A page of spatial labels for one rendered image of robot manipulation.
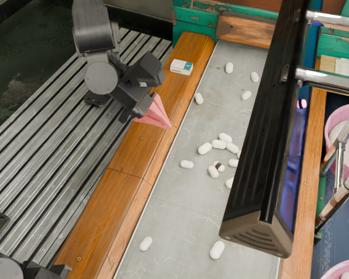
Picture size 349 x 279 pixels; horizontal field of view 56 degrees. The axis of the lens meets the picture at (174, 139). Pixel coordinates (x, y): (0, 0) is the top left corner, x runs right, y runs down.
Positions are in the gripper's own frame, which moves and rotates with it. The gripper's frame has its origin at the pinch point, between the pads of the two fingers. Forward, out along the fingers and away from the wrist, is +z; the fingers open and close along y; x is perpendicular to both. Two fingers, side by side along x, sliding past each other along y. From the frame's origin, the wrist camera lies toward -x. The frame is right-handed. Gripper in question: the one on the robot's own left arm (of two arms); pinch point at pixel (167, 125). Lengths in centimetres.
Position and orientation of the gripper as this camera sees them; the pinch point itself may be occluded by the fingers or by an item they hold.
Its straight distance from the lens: 72.0
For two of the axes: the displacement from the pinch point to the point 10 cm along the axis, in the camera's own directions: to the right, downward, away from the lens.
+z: 7.2, 6.0, 3.4
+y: 3.3, -7.3, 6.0
